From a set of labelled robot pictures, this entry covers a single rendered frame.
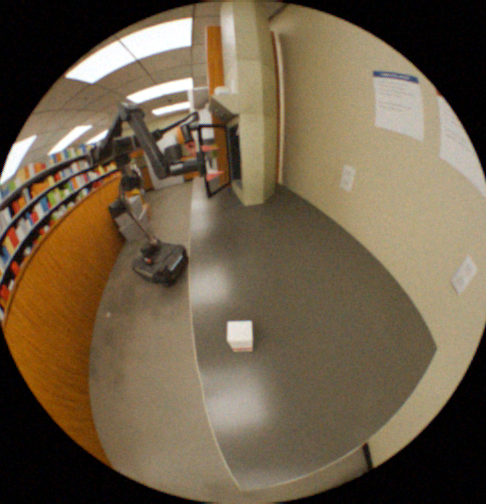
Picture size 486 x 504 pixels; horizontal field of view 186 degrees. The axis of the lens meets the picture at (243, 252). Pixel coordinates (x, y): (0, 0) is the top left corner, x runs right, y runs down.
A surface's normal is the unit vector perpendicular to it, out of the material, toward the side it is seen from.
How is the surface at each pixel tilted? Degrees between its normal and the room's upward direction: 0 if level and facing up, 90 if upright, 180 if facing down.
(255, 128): 90
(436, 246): 90
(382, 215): 90
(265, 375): 0
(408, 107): 90
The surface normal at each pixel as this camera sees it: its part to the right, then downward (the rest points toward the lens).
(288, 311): -0.05, -0.73
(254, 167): 0.26, 0.65
